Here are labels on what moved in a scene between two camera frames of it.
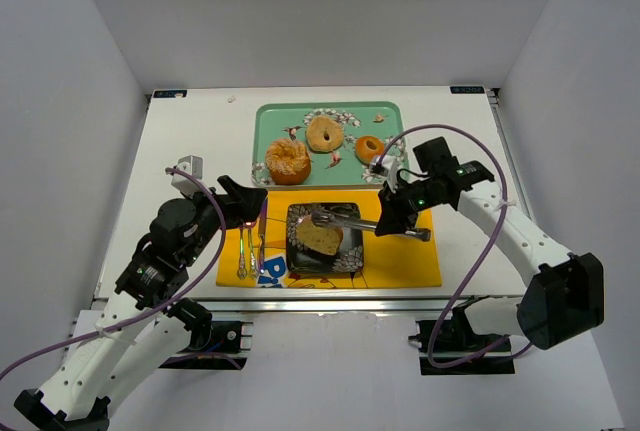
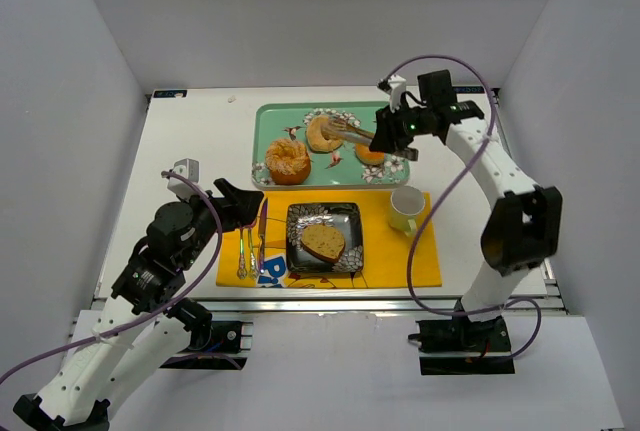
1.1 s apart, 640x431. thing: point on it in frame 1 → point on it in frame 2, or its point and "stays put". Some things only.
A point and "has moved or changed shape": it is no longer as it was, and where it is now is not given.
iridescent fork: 242,272 stays put
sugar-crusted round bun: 288,162 stays put
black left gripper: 232,203 stays put
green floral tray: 340,167 stays put
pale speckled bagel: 315,130 stays put
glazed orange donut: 368,146 stays put
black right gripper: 398,200 → 388,132
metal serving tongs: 325,217 → 337,128
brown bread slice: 323,239 has moved or changed shape
